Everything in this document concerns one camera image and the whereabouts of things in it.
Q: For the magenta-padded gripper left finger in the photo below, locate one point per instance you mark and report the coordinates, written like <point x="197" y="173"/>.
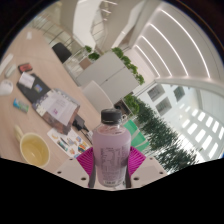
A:
<point x="85" y="163"/>

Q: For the white computer mouse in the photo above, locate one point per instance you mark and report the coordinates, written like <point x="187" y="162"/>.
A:
<point x="6" y="87"/>

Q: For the small white charger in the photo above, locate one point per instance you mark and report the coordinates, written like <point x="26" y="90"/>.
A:
<point x="10" y="70"/>

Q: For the white power strip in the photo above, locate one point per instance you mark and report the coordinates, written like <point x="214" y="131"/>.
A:
<point x="6" y="63"/>

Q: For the small red-black case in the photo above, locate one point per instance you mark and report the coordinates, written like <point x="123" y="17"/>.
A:
<point x="25" y="67"/>

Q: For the white paper sheet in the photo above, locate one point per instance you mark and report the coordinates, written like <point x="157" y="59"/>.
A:
<point x="29" y="35"/>

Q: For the colourful sticker sheet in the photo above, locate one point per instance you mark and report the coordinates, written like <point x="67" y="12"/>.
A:
<point x="68" y="143"/>

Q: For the white cabinet topped with plants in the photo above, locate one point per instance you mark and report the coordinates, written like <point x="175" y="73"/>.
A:
<point x="106" y="75"/>

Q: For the black chair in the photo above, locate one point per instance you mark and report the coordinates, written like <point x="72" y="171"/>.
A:
<point x="62" y="52"/>

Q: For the pale yellow mug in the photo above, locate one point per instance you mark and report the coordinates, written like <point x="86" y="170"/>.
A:
<point x="33" y="150"/>

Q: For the ceiling light strips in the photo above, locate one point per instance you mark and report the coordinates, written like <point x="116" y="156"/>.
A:
<point x="173" y="43"/>

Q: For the low shelf with plants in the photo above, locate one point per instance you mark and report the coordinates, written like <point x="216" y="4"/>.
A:
<point x="131" y="103"/>

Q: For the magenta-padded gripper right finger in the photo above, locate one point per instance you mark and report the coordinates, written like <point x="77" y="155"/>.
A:
<point x="137" y="163"/>

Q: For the black power adapter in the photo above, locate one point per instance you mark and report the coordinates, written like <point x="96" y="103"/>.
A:
<point x="79" y="123"/>

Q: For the small teal packet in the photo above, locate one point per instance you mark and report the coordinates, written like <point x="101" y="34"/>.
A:
<point x="20" y="105"/>

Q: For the purple drink bottle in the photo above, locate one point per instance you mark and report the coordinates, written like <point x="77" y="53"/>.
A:
<point x="111" y="153"/>

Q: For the white chair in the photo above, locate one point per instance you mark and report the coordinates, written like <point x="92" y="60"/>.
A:
<point x="97" y="96"/>

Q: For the row of tall green plants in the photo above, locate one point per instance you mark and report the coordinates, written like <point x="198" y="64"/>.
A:
<point x="160" y="136"/>

